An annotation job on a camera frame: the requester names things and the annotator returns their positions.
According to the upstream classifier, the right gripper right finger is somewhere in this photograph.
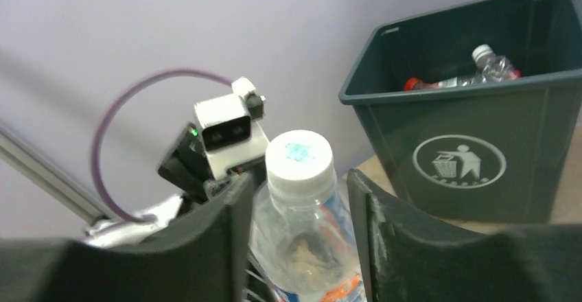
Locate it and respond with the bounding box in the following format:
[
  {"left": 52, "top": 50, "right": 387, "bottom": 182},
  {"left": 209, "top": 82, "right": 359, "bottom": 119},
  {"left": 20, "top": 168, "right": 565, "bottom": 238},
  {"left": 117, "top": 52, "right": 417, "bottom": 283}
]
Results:
[{"left": 347, "top": 169, "right": 581, "bottom": 301}]

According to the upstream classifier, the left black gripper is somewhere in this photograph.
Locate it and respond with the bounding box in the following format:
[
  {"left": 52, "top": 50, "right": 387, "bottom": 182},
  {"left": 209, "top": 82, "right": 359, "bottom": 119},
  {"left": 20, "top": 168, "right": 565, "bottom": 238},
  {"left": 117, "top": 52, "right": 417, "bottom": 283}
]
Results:
[{"left": 157, "top": 122, "right": 266, "bottom": 205}]

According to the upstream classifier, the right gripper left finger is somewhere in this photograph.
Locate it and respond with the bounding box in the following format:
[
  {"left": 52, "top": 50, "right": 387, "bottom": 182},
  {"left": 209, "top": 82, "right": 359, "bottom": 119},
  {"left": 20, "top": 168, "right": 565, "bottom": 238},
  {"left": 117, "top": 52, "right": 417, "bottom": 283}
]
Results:
[{"left": 1, "top": 174, "right": 255, "bottom": 301}]

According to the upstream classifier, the crushed clear bottle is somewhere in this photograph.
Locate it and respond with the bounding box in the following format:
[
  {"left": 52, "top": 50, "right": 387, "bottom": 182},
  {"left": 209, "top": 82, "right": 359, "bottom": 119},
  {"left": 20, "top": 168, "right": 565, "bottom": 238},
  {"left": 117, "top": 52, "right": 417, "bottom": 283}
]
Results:
[{"left": 457, "top": 44, "right": 522, "bottom": 86}]

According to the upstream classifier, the red cap tea bottle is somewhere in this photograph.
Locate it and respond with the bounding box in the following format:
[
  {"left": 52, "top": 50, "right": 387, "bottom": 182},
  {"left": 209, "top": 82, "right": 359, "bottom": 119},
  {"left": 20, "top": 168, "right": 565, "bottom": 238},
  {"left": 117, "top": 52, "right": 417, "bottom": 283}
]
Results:
[{"left": 404, "top": 78, "right": 458, "bottom": 91}]

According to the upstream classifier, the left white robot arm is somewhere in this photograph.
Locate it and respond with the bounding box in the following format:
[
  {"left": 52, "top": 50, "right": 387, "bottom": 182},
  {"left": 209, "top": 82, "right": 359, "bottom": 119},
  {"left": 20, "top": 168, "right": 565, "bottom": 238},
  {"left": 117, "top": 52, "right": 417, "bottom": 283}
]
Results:
[{"left": 84, "top": 121, "right": 269, "bottom": 248}]

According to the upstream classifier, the dark green trash bin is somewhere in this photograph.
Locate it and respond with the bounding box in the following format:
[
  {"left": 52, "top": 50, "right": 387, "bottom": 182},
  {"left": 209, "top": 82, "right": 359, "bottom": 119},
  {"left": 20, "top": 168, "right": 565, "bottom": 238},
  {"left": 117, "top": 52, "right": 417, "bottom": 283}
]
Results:
[{"left": 339, "top": 0, "right": 581, "bottom": 223}]

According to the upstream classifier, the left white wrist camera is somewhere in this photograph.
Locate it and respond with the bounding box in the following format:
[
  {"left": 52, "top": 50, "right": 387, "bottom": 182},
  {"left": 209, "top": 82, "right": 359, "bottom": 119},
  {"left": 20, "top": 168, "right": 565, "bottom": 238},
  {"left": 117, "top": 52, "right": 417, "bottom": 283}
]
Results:
[{"left": 194, "top": 77, "right": 269, "bottom": 180}]

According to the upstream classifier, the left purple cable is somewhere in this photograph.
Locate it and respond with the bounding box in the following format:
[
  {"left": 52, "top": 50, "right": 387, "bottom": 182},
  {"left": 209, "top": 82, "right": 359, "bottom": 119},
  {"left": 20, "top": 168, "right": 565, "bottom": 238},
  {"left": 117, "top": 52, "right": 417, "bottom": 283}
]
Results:
[{"left": 90, "top": 68, "right": 235, "bottom": 224}]

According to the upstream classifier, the aluminium frame post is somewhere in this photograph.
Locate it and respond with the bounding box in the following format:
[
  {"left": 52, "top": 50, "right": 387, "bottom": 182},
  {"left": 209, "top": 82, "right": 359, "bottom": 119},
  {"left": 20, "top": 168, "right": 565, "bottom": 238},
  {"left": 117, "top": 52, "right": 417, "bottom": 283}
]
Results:
[{"left": 1, "top": 122, "right": 116, "bottom": 224}]

